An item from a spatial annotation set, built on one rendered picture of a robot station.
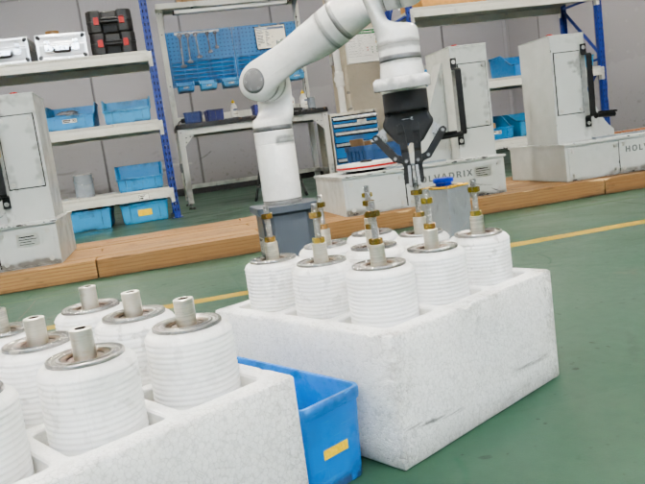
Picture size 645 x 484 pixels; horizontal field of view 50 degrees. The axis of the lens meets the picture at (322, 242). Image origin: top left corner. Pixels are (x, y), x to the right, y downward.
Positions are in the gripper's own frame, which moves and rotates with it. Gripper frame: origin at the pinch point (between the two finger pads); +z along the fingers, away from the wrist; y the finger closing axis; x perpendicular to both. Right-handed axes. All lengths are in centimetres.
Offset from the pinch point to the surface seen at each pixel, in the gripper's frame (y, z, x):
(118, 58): 227, -94, -400
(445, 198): -4.9, 5.9, -13.7
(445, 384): -1.8, 26.8, 28.9
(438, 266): -2.5, 12.0, 21.2
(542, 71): -61, -28, -253
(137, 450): 26, 18, 64
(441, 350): -1.7, 22.0, 29.1
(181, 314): 25, 8, 51
